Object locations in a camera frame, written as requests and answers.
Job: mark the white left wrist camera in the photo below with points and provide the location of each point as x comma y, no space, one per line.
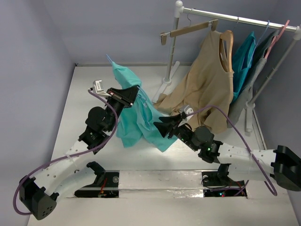
98,90

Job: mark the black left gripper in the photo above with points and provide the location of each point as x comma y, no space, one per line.
125,97

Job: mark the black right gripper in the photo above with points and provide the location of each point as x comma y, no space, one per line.
175,128

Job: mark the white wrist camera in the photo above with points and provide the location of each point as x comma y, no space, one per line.
187,109
98,90

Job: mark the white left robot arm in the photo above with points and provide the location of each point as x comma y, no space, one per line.
41,190

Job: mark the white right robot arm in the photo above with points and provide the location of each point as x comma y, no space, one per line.
236,163

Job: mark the pink hanger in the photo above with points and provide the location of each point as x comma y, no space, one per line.
276,38

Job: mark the white clothes rack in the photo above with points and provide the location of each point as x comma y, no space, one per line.
222,10

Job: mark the beige tank top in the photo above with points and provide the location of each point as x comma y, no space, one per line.
207,88

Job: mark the teal t shirt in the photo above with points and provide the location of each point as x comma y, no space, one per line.
129,139

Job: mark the wooden clip hanger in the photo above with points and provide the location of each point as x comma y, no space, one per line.
188,29

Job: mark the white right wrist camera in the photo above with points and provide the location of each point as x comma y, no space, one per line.
187,109

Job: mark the grey hanging shirt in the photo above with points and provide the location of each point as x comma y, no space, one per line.
244,99

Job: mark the turquoise hanging shirt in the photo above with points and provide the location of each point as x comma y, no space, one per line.
241,63

